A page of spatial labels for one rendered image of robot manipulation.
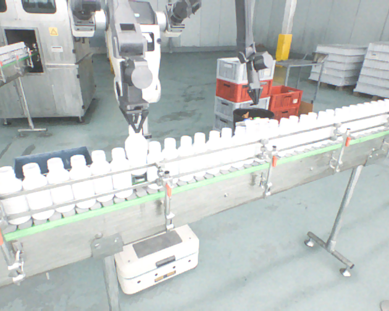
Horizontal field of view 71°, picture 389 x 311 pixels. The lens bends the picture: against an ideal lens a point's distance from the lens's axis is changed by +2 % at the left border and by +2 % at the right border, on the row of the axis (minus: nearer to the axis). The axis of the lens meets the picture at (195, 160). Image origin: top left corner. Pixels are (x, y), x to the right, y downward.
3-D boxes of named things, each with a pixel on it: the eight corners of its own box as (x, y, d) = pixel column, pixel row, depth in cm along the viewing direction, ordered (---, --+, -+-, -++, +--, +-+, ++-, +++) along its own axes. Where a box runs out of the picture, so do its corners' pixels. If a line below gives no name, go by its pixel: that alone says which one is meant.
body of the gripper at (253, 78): (267, 85, 129) (265, 69, 127) (250, 87, 124) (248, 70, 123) (258, 87, 134) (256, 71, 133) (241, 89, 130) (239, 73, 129)
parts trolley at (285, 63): (280, 111, 521) (290, 56, 476) (260, 103, 564) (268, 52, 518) (317, 105, 568) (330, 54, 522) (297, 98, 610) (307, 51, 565)
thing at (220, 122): (231, 138, 339) (233, 121, 329) (212, 128, 368) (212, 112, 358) (265, 129, 371) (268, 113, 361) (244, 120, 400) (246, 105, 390)
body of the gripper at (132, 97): (127, 111, 76) (125, 84, 73) (117, 102, 84) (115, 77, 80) (149, 109, 79) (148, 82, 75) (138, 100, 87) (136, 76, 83)
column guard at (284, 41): (280, 67, 999) (285, 34, 948) (272, 66, 1029) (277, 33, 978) (288, 66, 1017) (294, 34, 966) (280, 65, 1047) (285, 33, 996)
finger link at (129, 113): (128, 137, 80) (125, 106, 76) (121, 129, 86) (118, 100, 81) (150, 134, 83) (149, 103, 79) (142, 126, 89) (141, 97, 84)
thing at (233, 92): (236, 103, 319) (238, 84, 309) (214, 95, 348) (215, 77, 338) (271, 96, 351) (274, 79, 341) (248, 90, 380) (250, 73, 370)
